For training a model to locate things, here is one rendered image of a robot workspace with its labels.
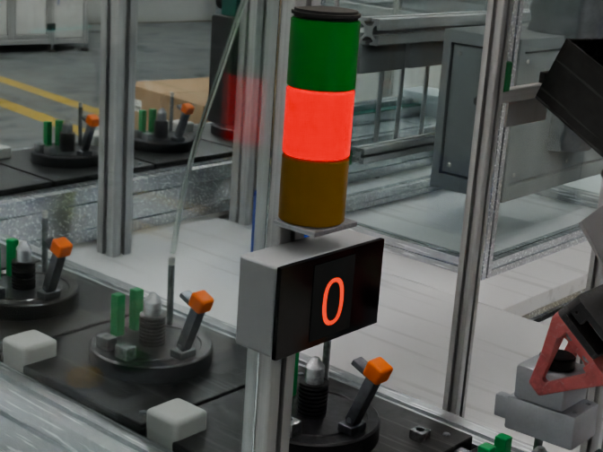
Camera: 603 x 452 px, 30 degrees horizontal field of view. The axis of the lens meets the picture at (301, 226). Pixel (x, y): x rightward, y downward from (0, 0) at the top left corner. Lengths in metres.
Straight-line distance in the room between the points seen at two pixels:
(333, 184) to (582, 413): 0.30
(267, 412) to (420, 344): 0.83
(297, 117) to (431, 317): 1.05
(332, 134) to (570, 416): 0.32
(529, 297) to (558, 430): 1.03
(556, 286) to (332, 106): 1.30
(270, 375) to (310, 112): 0.22
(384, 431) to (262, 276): 0.41
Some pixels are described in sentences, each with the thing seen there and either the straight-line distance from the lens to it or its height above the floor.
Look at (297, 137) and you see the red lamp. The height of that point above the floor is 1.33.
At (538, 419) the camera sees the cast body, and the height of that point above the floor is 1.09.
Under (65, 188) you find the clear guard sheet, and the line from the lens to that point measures 0.71.
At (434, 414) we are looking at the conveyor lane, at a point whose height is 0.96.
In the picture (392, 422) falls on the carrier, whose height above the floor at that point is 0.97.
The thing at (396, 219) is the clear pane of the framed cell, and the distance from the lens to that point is 2.13.
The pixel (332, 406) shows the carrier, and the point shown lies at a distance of 1.18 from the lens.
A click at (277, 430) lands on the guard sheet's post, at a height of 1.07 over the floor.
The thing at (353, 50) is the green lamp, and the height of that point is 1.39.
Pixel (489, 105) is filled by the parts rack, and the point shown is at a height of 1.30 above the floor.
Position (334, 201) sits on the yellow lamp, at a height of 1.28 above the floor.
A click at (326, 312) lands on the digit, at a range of 0.84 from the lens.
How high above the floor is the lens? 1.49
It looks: 16 degrees down
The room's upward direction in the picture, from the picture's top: 4 degrees clockwise
